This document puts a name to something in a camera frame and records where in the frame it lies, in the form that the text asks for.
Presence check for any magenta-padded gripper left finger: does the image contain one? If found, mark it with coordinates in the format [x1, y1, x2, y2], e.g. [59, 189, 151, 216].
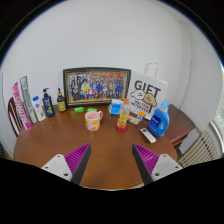
[40, 143, 92, 186]

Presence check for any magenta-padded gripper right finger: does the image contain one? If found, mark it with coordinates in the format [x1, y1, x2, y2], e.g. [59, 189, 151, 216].
[131, 143, 184, 186]

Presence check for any orange drink bottle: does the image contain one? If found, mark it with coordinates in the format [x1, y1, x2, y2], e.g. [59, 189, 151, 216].
[116, 98, 131, 131]

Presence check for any white remote control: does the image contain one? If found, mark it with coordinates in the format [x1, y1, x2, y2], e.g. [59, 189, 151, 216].
[139, 127, 157, 144]

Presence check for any blue detergent bottle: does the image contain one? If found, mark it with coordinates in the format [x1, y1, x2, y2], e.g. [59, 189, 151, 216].
[147, 100, 171, 138]

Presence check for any beige snack packet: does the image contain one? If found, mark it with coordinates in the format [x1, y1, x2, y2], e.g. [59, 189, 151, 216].
[127, 114, 141, 126]

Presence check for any puzzle cube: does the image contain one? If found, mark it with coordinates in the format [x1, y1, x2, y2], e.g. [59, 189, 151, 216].
[136, 110, 147, 122]

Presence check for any pink printed mug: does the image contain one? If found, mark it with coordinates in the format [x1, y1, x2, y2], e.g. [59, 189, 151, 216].
[84, 110, 104, 132]

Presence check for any white bottle with blue cap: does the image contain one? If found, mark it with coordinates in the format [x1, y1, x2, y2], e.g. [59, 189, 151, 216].
[32, 95, 47, 122]

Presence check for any dark blue pump bottle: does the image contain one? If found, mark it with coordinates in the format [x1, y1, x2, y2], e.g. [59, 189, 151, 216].
[41, 87, 56, 118]

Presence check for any dark pump bottle yellow label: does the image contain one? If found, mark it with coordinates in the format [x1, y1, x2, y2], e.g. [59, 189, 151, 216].
[56, 87, 68, 113]

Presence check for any brown wooden chair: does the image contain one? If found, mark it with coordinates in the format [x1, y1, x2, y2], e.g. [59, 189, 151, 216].
[7, 96, 24, 138]

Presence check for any long pink white box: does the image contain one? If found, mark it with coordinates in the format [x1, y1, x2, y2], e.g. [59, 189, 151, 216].
[11, 81, 32, 132]

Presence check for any white printed gift bag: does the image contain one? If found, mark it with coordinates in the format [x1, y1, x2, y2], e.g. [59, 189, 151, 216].
[126, 62, 169, 121]

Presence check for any blue tissue pack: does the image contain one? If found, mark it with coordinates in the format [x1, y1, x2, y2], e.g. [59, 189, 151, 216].
[107, 98, 125, 116]

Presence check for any framed group photo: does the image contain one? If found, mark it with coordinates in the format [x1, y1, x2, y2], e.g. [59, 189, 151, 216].
[62, 67, 132, 108]

